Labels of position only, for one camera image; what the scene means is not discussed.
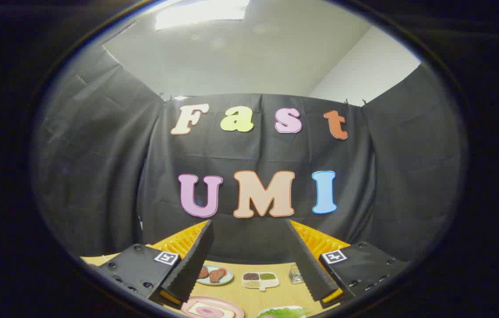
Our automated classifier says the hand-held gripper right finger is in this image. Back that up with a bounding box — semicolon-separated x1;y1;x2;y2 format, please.
286;220;409;309

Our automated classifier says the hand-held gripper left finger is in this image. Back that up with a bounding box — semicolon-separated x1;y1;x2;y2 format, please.
97;220;215;310

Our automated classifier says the light blue plate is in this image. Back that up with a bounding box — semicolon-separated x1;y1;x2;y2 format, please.
197;265;234;286

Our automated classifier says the small glass jar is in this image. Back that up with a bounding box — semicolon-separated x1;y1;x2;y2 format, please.
288;265;305;284

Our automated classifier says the reddish chicken drumstick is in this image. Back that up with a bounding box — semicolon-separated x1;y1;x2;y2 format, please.
208;268;228;284

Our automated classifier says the pink plate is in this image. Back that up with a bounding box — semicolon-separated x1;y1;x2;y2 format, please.
181;296;245;318

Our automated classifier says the green lettuce leaf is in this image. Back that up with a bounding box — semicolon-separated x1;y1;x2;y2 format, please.
262;308;310;318

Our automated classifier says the white divided seasoning dish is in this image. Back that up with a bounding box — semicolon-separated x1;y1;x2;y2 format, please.
242;272;280;292

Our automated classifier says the ceiling light panel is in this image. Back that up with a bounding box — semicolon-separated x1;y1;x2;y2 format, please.
155;0;250;30

